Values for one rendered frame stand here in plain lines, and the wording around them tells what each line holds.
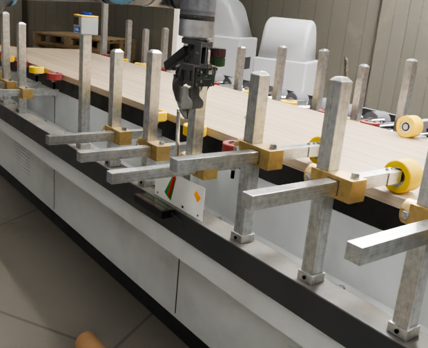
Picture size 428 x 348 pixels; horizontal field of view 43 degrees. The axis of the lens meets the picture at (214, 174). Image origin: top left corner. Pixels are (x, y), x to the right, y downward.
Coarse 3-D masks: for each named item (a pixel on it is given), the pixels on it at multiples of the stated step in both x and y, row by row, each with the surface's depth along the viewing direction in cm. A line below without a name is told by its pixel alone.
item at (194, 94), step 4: (188, 88) 145; (192, 88) 145; (196, 88) 145; (188, 92) 145; (192, 92) 145; (196, 92) 145; (188, 96) 146; (192, 96) 145; (196, 96) 145; (192, 100) 146; (196, 100) 145; (200, 100) 144; (196, 104) 145; (200, 104) 144; (192, 108) 146; (196, 108) 145; (188, 112) 146; (192, 112) 147; (188, 116) 146
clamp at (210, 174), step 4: (184, 152) 162; (216, 168) 154; (196, 172) 155; (200, 172) 153; (204, 172) 152; (208, 172) 153; (212, 172) 154; (216, 172) 155; (196, 176) 155; (200, 176) 153; (204, 176) 153; (208, 176) 154; (212, 176) 154; (216, 176) 155
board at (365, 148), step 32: (32, 64) 311; (64, 64) 321; (96, 64) 336; (128, 64) 352; (128, 96) 231; (160, 96) 239; (224, 96) 256; (224, 128) 185; (288, 128) 195; (320, 128) 200; (352, 128) 206; (288, 160) 156; (352, 160) 158; (384, 160) 161; (416, 160) 165; (384, 192) 131; (416, 192) 133
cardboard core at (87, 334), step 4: (84, 332) 205; (88, 332) 205; (92, 332) 207; (80, 336) 204; (84, 336) 203; (88, 336) 203; (92, 336) 203; (76, 340) 204; (80, 340) 202; (84, 340) 201; (88, 340) 201; (92, 340) 200; (96, 340) 201; (76, 344) 203; (80, 344) 201; (84, 344) 200; (88, 344) 199; (92, 344) 199; (96, 344) 199; (100, 344) 199
